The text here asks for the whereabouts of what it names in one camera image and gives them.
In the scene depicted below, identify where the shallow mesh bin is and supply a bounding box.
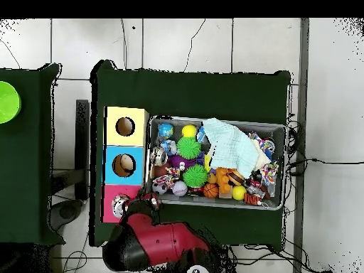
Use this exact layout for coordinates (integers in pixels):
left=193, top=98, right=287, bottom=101
left=144, top=114, right=287, bottom=211

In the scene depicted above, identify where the small orange basketball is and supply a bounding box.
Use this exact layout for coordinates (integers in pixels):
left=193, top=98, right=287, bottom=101
left=203, top=183, right=219, bottom=199

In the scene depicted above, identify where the lime green bowl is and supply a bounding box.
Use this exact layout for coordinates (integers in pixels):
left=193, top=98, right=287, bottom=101
left=0, top=80, right=23, bottom=124

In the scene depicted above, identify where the mint waffle cloth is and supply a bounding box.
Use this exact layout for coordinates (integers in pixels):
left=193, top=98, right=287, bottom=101
left=202, top=117, right=259, bottom=179

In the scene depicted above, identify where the tiger plush toy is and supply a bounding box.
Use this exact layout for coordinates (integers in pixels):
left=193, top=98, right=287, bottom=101
left=243, top=193, right=262, bottom=206

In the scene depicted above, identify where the dark green side tablecloth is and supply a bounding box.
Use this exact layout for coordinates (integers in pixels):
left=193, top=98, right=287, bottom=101
left=0, top=63, right=66, bottom=247

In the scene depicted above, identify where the green spiky ball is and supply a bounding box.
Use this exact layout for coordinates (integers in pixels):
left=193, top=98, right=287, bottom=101
left=176, top=136, right=202, bottom=160
left=182, top=164, right=209, bottom=188

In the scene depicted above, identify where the grey stand base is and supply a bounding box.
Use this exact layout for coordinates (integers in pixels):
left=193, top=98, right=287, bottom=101
left=49, top=198, right=85, bottom=231

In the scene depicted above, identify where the wooden three-hole box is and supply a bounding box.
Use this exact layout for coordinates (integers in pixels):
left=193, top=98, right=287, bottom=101
left=102, top=106, right=149, bottom=224

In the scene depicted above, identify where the cream cloth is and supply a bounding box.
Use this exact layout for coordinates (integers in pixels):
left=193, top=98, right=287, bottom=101
left=252, top=139, right=271, bottom=172

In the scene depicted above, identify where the black flat panel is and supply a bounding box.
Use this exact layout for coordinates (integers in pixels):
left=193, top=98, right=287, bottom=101
left=75, top=99, right=90, bottom=200

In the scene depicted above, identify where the black power cable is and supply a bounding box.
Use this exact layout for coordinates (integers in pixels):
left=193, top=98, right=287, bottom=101
left=287, top=158, right=364, bottom=166

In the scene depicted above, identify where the crushed silver can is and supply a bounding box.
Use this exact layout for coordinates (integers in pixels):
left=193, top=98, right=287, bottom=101
left=149, top=146, right=168, bottom=167
left=111, top=193, right=132, bottom=219

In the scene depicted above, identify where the yellow ball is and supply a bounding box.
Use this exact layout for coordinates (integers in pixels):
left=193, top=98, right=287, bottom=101
left=231, top=185, right=247, bottom=201
left=181, top=124, right=198, bottom=139

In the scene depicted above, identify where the blue globe ball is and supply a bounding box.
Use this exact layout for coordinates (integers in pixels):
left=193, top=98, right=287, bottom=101
left=157, top=122, right=174, bottom=139

